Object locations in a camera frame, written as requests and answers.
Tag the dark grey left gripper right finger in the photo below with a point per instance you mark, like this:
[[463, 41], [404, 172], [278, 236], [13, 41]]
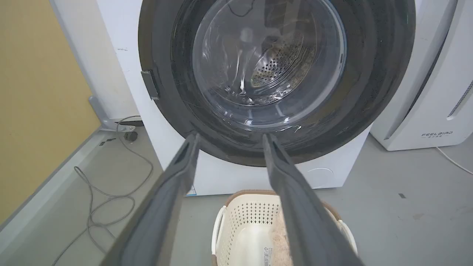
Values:
[[306, 218]]

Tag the beige fluffy cloth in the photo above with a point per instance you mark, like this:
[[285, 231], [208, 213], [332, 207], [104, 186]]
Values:
[[280, 240]]

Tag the round dark washing machine door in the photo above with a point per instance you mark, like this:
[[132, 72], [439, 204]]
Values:
[[369, 92]]

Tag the cream perforated laundry basket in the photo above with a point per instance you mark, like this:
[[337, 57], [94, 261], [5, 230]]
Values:
[[244, 229]]

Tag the white front-load washing machine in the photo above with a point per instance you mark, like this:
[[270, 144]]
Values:
[[236, 177]]

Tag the white air purifier unit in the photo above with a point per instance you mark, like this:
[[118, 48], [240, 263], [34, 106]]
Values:
[[425, 92]]

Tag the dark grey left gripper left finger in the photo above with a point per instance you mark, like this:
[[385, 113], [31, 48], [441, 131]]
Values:
[[155, 218]]

